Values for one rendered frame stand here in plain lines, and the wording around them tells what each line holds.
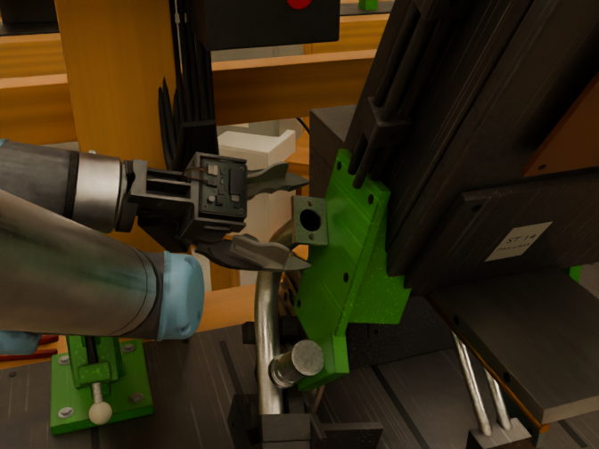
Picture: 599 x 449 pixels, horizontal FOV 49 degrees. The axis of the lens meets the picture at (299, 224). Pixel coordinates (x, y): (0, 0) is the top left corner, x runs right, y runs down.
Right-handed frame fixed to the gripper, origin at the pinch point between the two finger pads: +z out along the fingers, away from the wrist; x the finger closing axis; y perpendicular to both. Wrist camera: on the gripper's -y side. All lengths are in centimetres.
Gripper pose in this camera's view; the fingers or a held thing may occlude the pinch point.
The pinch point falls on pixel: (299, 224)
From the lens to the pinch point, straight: 74.3
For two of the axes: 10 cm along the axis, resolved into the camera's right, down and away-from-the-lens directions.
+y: 3.9, -3.1, -8.7
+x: -0.2, -9.4, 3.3
